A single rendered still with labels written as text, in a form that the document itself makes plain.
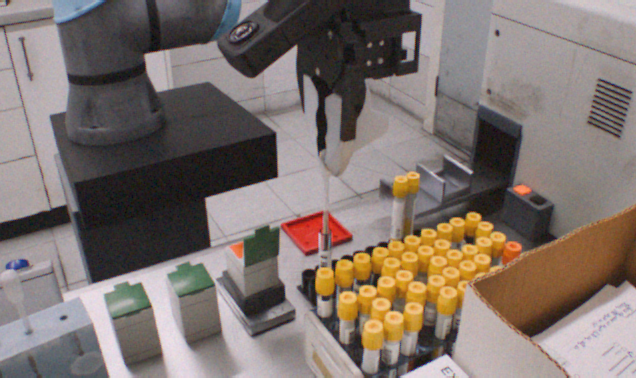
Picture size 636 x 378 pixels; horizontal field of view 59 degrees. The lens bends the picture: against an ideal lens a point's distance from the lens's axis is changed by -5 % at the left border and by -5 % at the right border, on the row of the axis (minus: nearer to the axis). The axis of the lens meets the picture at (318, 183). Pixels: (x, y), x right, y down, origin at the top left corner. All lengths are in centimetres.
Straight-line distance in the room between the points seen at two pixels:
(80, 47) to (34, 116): 140
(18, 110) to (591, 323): 196
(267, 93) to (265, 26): 275
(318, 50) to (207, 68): 253
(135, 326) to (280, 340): 15
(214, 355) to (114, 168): 30
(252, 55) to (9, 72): 178
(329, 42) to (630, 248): 38
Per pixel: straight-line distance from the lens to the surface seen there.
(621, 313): 62
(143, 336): 60
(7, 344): 54
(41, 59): 218
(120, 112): 86
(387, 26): 48
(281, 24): 45
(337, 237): 75
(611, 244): 62
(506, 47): 78
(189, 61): 297
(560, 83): 73
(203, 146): 82
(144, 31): 85
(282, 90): 323
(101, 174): 79
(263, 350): 61
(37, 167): 232
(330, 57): 48
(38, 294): 64
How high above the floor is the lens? 132
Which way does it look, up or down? 31 degrees down
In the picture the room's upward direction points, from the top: straight up
